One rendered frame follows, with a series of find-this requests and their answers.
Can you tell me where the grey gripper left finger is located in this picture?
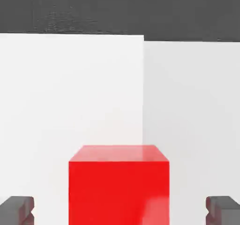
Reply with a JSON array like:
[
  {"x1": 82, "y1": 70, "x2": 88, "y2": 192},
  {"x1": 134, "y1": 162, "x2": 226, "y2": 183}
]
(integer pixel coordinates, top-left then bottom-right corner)
[{"x1": 0, "y1": 196, "x2": 35, "y2": 225}]

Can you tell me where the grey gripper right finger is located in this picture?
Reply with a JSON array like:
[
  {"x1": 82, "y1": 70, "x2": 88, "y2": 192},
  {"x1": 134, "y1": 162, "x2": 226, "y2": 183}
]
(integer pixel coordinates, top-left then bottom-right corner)
[{"x1": 205, "y1": 196, "x2": 240, "y2": 225}]

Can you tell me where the small red cube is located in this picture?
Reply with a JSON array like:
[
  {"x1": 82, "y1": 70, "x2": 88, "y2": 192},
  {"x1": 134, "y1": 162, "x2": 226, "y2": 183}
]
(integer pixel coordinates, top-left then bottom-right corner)
[{"x1": 68, "y1": 145, "x2": 170, "y2": 225}]

